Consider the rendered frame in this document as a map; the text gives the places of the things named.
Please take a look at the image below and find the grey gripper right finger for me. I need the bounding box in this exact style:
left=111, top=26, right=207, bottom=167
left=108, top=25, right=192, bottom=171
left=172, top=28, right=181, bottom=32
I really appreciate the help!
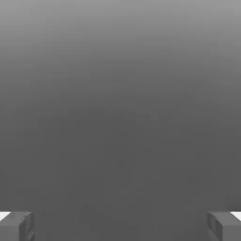
left=206, top=211, right=241, bottom=241

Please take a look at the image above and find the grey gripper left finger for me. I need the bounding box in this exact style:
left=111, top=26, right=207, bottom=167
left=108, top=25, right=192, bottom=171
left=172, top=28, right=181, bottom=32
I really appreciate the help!
left=0, top=211, right=36, bottom=241

